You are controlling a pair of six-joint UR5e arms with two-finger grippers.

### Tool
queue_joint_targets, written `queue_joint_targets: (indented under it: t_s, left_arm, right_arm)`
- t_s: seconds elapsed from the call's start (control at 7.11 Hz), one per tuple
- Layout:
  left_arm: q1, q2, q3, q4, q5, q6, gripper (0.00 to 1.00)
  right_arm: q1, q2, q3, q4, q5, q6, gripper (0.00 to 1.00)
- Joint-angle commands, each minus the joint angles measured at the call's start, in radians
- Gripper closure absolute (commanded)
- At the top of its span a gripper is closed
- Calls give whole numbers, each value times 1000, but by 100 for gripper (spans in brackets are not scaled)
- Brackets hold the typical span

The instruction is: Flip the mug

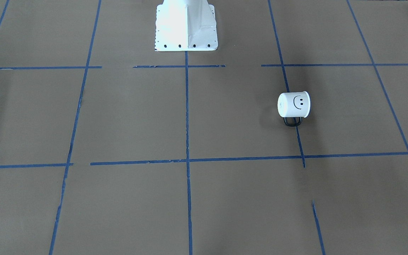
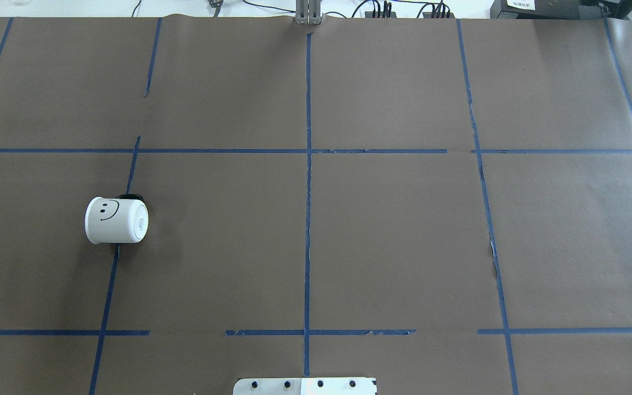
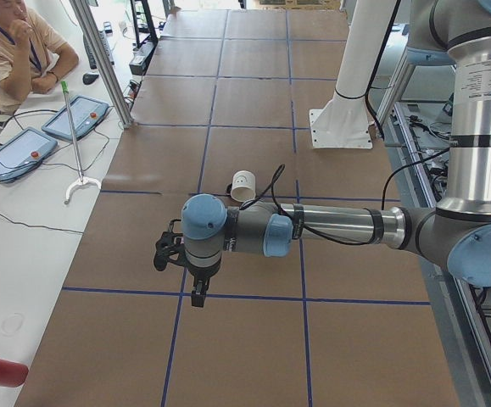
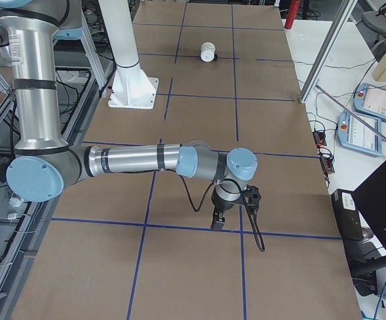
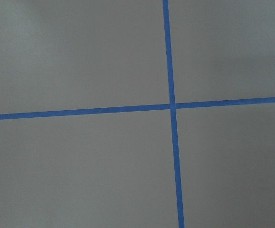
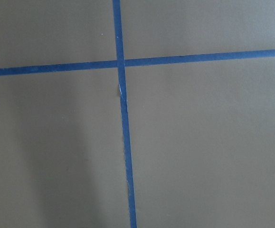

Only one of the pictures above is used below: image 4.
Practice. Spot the orange black connector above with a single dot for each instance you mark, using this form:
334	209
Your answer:
319	138
327	164

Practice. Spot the aluminium frame post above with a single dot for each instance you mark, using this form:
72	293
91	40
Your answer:
334	31

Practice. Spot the lower teach pendant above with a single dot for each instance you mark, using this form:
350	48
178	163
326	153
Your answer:
354	135

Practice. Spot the white mug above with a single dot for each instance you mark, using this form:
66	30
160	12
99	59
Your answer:
208	52

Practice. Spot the red cylinder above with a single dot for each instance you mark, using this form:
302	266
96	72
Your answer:
291	14

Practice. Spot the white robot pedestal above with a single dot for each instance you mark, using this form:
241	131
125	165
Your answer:
131	88

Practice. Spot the black computer box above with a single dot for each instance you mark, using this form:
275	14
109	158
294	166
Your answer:
346	215

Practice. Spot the teach pendant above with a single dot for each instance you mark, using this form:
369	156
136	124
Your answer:
354	135
371	100

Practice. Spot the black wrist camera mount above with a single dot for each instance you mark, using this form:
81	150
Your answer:
252	197

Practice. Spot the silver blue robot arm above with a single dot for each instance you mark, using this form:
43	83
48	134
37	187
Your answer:
45	164

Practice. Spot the green handled reacher stick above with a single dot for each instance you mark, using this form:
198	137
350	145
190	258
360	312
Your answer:
383	138

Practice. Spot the lower orange black connector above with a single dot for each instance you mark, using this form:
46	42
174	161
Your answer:
327	164

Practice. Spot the black monitor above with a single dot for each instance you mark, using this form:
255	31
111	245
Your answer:
370	199

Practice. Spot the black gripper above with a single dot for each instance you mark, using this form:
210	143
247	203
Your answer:
220	206

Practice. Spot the upper teach pendant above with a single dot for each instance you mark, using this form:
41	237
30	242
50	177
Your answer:
371	100

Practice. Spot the grey office chair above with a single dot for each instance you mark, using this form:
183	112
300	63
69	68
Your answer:
379	20

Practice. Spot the upper orange black connector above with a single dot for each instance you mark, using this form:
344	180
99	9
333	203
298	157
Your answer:
319	138

